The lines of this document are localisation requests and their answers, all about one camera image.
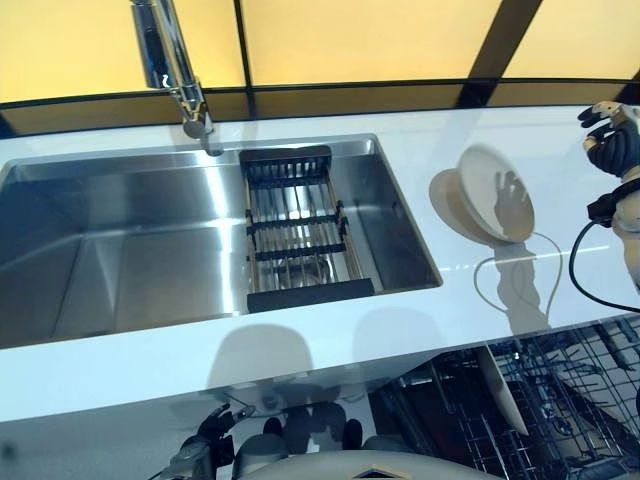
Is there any stainless steel sink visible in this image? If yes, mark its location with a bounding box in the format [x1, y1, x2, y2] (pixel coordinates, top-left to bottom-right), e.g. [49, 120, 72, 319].
[0, 133, 445, 351]

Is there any robot right leg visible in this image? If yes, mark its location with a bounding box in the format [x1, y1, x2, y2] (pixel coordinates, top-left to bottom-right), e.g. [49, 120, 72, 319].
[342, 418, 402, 454]

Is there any wire dishwasher rack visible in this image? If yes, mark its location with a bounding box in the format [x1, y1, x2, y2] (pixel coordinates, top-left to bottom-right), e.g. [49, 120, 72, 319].
[434, 322, 640, 480]

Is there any beige round plate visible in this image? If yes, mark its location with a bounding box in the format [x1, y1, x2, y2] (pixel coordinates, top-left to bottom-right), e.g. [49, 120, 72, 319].
[474, 347, 530, 437]
[457, 144, 536, 245]

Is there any beige robot torso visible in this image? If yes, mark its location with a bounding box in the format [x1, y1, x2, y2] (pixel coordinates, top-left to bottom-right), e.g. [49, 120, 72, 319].
[239, 449, 471, 480]

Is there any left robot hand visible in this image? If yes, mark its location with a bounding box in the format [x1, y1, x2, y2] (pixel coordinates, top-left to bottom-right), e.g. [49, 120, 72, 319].
[197, 403, 257, 442]

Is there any robot left leg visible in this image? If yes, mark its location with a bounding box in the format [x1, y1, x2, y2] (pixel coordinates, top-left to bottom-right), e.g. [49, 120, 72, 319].
[232, 417, 289, 467]

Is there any black sink dish rack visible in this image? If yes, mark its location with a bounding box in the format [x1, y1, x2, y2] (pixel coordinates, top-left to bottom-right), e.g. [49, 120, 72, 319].
[238, 145, 377, 315]

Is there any robot leg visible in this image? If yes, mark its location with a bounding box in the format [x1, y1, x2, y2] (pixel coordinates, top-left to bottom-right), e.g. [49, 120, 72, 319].
[342, 418, 402, 454]
[232, 417, 289, 467]

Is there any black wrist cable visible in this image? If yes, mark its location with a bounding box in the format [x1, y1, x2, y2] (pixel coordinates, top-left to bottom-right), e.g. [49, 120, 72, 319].
[569, 218, 640, 312]

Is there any open dishwasher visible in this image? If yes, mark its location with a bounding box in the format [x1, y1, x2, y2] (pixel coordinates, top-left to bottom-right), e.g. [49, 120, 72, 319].
[369, 319, 640, 480]

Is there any chrome kitchen faucet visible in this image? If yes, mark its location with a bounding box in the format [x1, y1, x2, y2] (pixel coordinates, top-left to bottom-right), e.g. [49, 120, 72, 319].
[130, 0, 224, 158]

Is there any black window frame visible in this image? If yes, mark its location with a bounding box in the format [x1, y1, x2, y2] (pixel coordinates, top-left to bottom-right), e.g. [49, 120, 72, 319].
[0, 0, 640, 136]

